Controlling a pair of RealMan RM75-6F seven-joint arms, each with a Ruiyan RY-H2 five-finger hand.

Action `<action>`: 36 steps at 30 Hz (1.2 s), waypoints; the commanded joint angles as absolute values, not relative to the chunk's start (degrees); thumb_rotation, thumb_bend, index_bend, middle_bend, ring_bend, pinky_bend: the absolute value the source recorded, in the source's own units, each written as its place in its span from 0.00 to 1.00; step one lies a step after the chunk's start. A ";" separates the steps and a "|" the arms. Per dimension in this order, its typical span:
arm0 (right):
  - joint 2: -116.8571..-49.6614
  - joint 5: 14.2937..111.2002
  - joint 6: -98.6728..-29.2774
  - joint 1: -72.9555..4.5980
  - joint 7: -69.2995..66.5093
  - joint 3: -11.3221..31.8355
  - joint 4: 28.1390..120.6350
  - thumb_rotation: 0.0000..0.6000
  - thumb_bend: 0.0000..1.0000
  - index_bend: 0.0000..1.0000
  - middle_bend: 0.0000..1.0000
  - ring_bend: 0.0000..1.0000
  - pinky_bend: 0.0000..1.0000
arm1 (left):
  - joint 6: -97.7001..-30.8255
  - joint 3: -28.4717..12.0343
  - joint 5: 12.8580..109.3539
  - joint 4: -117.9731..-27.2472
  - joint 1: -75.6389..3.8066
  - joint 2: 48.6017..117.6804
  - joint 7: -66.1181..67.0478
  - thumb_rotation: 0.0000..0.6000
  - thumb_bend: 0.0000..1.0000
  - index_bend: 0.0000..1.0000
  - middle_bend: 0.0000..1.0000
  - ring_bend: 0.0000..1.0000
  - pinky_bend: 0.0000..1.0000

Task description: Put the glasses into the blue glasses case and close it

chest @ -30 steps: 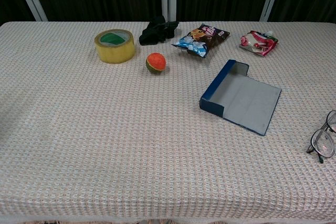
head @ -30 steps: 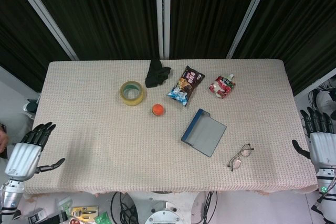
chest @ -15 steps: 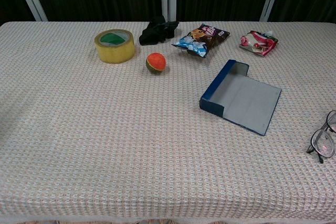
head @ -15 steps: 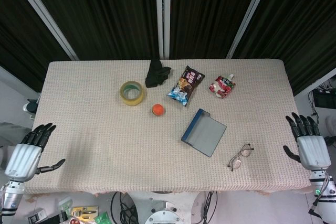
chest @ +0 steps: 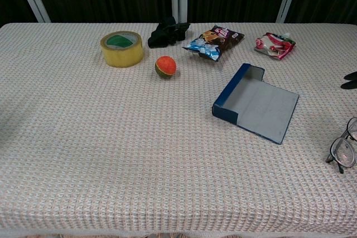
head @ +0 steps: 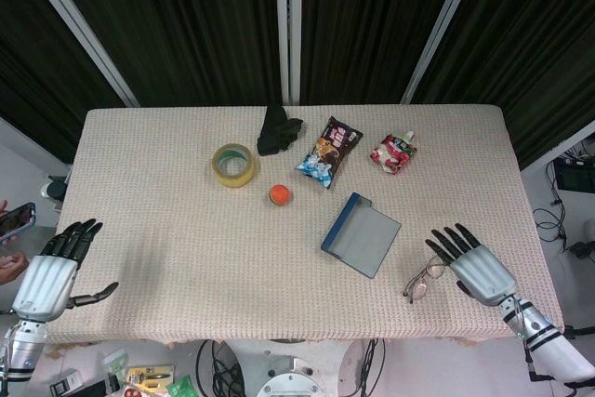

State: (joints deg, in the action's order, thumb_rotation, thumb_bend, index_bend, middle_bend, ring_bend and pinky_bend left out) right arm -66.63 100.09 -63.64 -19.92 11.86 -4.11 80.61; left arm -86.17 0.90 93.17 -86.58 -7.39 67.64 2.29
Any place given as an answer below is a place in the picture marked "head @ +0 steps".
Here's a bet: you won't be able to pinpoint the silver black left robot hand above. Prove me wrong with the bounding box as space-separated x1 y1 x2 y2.
11 218 120 324

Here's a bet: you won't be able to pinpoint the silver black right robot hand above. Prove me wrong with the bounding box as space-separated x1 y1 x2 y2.
425 223 518 308

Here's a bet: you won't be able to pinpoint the eyeglasses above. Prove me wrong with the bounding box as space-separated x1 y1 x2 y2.
402 255 451 305

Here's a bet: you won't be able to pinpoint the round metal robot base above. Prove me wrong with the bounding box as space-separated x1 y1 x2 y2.
255 340 326 397

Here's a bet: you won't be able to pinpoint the white handheld device with screen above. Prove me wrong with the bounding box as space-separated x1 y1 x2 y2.
49 368 81 397

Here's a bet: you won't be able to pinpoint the smartphone with pink case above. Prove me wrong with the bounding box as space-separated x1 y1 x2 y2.
0 202 37 245

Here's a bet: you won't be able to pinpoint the white round dark-topped device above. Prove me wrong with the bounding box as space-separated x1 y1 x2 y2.
40 175 70 206

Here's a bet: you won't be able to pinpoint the clear plastic bag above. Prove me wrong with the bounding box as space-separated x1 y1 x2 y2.
102 348 129 376

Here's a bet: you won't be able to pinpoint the blue edged grey tray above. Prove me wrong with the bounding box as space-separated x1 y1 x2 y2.
320 191 403 280

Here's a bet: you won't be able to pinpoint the black electronic device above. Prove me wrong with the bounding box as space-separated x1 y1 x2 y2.
552 157 595 192

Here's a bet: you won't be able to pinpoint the yellow tool package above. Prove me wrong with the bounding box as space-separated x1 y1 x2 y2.
125 365 177 393

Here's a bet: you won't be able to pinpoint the beige knitted tablecloth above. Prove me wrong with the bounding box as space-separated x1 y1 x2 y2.
44 105 566 347

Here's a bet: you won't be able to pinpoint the red white spout pouch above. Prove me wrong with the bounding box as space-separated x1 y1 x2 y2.
369 130 418 176

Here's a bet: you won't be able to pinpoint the green packet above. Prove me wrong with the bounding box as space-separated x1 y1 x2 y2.
166 374 194 397

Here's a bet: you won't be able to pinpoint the brown blue snack bag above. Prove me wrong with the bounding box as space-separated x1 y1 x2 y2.
295 115 364 191

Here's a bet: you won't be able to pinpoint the orange ball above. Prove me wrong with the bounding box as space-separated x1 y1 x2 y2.
268 183 294 207

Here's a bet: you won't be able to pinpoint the yellowish packing tape roll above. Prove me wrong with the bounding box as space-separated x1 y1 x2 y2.
212 142 258 189

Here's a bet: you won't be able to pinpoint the black fabric glove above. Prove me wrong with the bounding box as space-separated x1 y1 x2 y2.
256 105 306 157

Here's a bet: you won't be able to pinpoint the black floor cables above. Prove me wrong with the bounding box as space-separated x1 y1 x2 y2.
532 196 572 252

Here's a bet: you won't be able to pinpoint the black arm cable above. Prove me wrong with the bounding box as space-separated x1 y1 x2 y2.
522 345 552 383

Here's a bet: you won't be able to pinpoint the black cables by base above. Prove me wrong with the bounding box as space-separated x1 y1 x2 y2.
346 338 387 397

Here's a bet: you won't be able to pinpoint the black cable bundle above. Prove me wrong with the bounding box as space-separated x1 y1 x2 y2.
194 339 247 397

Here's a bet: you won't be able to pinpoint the white metal frame post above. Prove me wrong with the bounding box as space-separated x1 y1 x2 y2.
11 0 140 108
402 0 484 104
273 0 303 105

